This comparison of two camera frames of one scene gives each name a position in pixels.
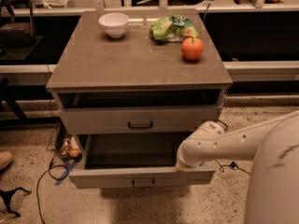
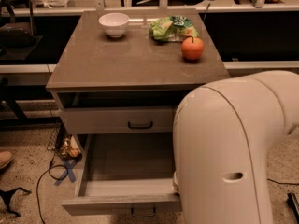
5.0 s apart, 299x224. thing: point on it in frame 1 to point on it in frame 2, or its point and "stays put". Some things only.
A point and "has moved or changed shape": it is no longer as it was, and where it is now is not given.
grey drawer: (112, 161) has moved or changed shape
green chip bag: (173, 29) stays put
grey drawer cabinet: (134, 83) stays put
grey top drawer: (143, 119) stays put
